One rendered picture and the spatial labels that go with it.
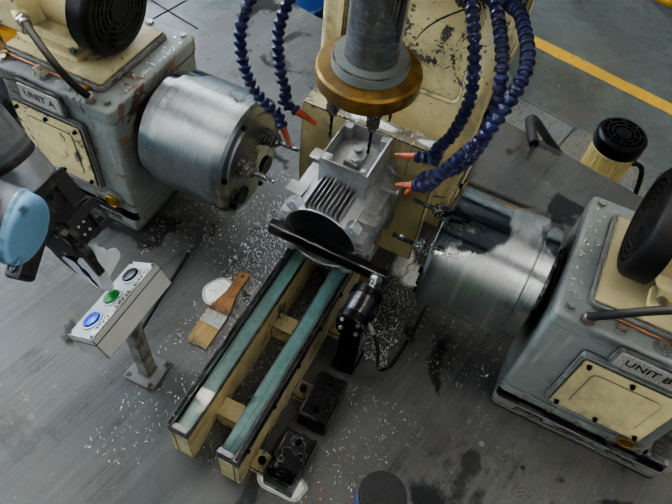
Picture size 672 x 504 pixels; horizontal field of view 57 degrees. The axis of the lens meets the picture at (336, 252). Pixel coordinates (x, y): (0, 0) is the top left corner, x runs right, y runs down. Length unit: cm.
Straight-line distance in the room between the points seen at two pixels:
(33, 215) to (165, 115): 50
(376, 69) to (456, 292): 41
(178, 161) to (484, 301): 63
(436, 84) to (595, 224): 40
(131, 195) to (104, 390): 42
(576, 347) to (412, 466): 39
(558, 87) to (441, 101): 220
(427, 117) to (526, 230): 35
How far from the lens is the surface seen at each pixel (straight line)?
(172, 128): 125
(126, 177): 139
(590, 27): 399
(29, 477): 131
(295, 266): 129
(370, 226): 117
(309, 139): 134
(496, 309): 112
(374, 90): 103
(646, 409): 120
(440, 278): 111
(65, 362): 138
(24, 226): 82
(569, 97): 343
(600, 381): 116
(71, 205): 104
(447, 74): 126
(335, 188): 117
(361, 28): 99
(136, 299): 109
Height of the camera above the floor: 198
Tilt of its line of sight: 54 degrees down
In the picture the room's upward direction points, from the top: 8 degrees clockwise
